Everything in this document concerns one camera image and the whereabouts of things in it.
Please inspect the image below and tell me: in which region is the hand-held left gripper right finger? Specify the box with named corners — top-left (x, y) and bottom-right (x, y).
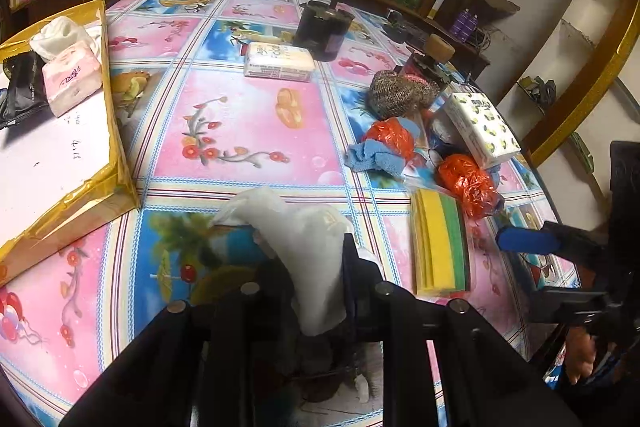
top-left (342, 232), bottom-right (581, 427)

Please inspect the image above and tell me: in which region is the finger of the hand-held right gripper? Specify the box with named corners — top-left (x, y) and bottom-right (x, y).
top-left (496, 221), bottom-right (608, 265)

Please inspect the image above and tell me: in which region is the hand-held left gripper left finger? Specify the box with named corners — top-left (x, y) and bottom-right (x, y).
top-left (60, 257), bottom-right (301, 427)

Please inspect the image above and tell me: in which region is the white cloth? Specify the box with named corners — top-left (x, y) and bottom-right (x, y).
top-left (30, 16), bottom-right (101, 62)
top-left (210, 187), bottom-right (386, 338)

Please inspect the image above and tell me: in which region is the blue towel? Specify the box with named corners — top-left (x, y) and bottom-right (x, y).
top-left (347, 122), bottom-right (426, 172)

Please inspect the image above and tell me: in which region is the steel wool scrubber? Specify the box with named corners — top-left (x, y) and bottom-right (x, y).
top-left (369, 71), bottom-right (441, 118)

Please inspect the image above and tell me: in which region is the yellow cardboard box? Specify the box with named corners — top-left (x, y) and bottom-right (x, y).
top-left (0, 0), bottom-right (142, 288)

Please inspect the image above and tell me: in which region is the person's right hand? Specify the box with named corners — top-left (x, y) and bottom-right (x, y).
top-left (564, 329), bottom-right (599, 386)

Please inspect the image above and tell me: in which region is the orange plastic bag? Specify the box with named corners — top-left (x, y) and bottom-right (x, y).
top-left (436, 153), bottom-right (503, 220)
top-left (361, 117), bottom-right (416, 160)

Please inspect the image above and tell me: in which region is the yellow green sponge pack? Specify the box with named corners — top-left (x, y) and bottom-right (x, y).
top-left (410, 188), bottom-right (473, 298)

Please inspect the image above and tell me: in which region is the lemon print tissue pack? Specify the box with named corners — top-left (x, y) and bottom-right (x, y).
top-left (442, 92), bottom-right (522, 168)

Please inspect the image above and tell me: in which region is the blue white printed bag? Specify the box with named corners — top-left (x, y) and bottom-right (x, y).
top-left (422, 109), bottom-right (481, 168)

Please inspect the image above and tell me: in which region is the dark tangled object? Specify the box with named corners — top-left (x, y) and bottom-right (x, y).
top-left (517, 76), bottom-right (558, 105)

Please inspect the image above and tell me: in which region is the colourful printed tablecloth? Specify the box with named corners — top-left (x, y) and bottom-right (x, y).
top-left (0, 0), bottom-right (591, 427)

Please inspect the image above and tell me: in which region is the white soap bar pack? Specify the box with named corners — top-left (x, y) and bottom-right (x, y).
top-left (243, 42), bottom-right (317, 84)

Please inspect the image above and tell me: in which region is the small black electric motor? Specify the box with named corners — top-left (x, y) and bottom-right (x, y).
top-left (292, 0), bottom-right (356, 62)

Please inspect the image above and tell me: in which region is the pink tissue pack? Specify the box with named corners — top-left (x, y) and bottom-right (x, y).
top-left (41, 41), bottom-right (103, 118)

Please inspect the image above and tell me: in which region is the black bag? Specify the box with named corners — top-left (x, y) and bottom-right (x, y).
top-left (0, 52), bottom-right (51, 130)

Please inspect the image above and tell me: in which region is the crumpled white cloth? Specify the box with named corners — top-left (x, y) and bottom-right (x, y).
top-left (30, 16), bottom-right (101, 62)

